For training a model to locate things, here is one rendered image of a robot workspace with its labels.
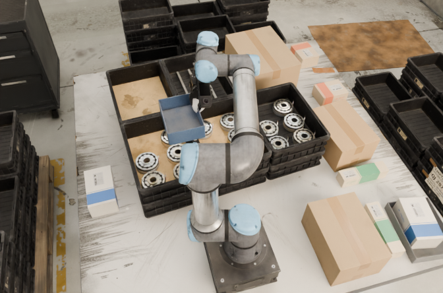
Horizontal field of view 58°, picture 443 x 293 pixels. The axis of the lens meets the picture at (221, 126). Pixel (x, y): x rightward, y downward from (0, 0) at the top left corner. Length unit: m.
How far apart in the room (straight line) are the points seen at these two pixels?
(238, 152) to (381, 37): 3.38
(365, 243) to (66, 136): 2.29
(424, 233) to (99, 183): 1.41
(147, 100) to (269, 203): 0.82
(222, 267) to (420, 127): 1.80
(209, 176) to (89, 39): 3.15
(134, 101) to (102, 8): 2.51
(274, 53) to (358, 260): 1.22
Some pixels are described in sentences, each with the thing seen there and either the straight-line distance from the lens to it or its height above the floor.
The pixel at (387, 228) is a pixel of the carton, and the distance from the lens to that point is 1.89.
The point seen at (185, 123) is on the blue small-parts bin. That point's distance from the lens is 1.66.
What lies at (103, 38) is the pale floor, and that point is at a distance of 4.08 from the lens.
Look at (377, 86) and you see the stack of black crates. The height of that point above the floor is 0.27.
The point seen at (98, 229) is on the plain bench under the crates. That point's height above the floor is 0.70.
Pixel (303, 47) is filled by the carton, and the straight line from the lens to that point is 2.63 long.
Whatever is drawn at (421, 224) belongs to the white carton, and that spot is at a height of 0.79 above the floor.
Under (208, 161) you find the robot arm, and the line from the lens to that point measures 1.08.
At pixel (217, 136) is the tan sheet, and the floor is 0.83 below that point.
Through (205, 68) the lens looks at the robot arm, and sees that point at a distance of 1.32.
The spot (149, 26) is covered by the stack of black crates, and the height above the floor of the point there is 0.51.
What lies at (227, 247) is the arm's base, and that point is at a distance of 1.60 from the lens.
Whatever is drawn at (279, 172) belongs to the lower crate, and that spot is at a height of 0.74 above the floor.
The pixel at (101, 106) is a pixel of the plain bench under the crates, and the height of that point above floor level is 0.70.
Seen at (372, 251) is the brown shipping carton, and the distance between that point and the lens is 1.70.
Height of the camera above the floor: 2.29
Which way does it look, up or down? 48 degrees down
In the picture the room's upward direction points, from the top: 2 degrees clockwise
